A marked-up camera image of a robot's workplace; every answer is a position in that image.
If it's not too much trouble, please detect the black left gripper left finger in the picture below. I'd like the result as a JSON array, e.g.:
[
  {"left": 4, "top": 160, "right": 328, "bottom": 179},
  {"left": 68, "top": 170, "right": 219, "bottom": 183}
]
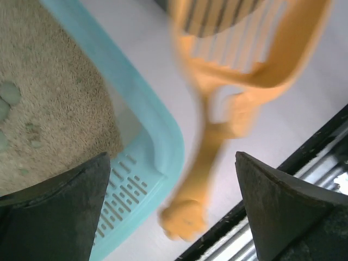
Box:
[{"left": 1, "top": 152, "right": 110, "bottom": 261}]

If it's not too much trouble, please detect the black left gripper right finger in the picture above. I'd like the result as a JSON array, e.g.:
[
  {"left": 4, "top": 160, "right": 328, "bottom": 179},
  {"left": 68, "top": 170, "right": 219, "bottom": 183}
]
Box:
[{"left": 235, "top": 152, "right": 347, "bottom": 260}]

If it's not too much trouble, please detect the light blue litter box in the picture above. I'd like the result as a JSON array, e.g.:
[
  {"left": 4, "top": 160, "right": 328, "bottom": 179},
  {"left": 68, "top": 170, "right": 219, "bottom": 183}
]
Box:
[{"left": 43, "top": 1, "right": 184, "bottom": 260}]

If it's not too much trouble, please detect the orange litter scoop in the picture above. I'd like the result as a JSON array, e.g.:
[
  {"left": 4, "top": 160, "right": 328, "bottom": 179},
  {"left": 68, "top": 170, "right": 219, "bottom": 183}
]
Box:
[{"left": 160, "top": 0, "right": 333, "bottom": 241}]

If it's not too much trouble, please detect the beige cat litter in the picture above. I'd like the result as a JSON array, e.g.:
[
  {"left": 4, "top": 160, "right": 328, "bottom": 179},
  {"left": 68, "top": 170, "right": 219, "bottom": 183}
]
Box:
[{"left": 1, "top": 1, "right": 122, "bottom": 195}]

